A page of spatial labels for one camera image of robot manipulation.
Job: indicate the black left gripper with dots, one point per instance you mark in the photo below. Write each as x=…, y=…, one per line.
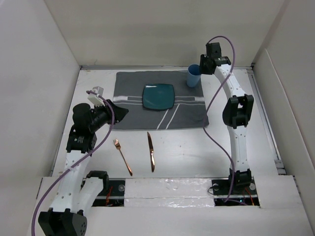
x=119, y=112

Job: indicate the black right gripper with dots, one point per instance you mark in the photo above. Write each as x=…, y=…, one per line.
x=203, y=70

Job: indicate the blue plastic cup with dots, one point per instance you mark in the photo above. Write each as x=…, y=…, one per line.
x=193, y=76

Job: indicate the copper fork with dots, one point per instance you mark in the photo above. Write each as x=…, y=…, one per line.
x=118, y=147

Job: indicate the copper knife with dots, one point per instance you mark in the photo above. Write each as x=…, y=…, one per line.
x=151, y=149

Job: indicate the teal square plate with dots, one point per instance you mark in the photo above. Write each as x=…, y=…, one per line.
x=158, y=97

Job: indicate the grey striped placemat cloth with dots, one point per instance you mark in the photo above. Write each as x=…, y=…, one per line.
x=187, y=112

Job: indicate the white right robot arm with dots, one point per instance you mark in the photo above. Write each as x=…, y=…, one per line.
x=236, y=114

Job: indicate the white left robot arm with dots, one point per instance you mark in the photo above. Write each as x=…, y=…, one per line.
x=67, y=215

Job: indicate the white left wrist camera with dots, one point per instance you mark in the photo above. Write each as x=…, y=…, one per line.
x=94, y=97

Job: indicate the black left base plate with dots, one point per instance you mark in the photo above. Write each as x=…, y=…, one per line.
x=114, y=196

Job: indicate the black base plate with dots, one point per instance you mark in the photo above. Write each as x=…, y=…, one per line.
x=243, y=196
x=114, y=196

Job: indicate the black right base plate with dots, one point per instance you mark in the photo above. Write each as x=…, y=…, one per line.
x=243, y=196

